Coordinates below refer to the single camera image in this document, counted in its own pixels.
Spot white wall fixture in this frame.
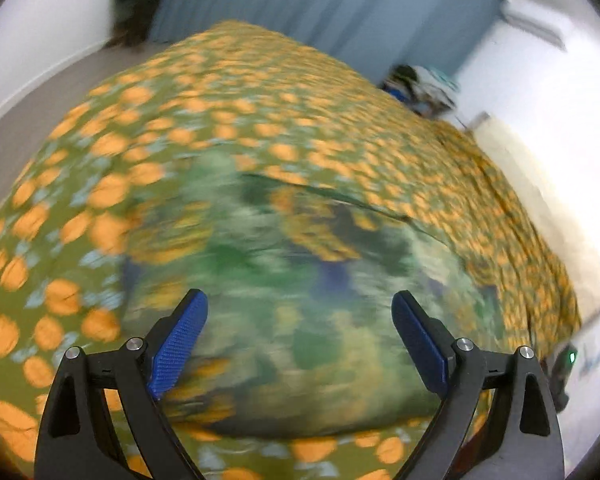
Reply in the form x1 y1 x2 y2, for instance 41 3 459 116
500 2 567 52

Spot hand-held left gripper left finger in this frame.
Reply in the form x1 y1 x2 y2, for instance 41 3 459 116
34 289 210 480

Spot blue curtain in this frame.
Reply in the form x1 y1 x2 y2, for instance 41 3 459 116
147 0 506 86

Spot green landscape print padded jacket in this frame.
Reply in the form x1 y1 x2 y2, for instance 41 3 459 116
120 152 506 436

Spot dark hanging coats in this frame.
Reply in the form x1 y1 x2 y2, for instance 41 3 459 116
111 0 178 48

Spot cream pillow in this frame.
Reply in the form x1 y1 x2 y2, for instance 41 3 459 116
472 115 600 321

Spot pile of mixed clothes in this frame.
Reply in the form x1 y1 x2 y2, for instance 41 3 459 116
380 64 461 118

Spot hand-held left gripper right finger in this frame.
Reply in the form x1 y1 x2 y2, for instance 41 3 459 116
391 290 565 480

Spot green quilt with orange leaves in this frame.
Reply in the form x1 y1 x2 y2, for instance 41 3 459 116
0 20 583 480

